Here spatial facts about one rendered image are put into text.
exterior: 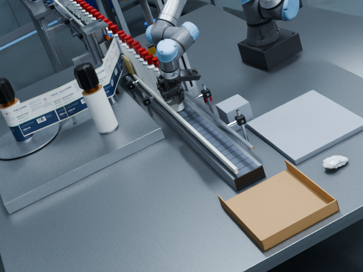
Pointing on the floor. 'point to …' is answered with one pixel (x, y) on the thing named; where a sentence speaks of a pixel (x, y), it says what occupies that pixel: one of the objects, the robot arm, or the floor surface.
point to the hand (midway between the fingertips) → (179, 100)
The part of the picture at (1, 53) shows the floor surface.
